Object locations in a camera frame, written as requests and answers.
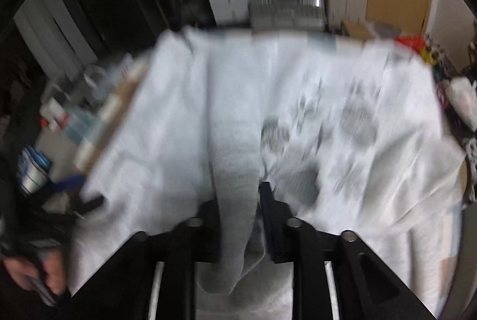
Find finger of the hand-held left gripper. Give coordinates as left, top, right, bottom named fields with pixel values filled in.
left=75, top=195, right=106, bottom=214
left=47, top=173, right=89, bottom=196

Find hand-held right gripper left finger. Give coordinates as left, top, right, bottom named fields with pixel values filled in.
left=71, top=199, right=221, bottom=320

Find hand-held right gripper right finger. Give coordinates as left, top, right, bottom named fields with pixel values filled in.
left=259, top=181, right=436, bottom=320

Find light grey hoodie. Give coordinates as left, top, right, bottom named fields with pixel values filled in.
left=69, top=26, right=468, bottom=320

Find person's left hand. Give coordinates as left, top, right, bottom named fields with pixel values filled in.
left=2, top=248, right=70, bottom=297

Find blue silver cylinder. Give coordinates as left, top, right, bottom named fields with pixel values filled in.
left=18, top=145, right=53, bottom=195

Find white cabinet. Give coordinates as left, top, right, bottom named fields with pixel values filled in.
left=12, top=0, right=98, bottom=79

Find silver aluminium suitcase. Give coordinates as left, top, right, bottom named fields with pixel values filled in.
left=247, top=0, right=326, bottom=32

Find small cardboard box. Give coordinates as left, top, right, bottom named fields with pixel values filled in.
left=340, top=20, right=374, bottom=40

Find red plastic bag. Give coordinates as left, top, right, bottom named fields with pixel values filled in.
left=394, top=36, right=426, bottom=49

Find white plastic bag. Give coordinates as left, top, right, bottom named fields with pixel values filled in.
left=446, top=76, right=477, bottom=128

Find yellow shoes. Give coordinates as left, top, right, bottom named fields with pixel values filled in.
left=420, top=46, right=443, bottom=66

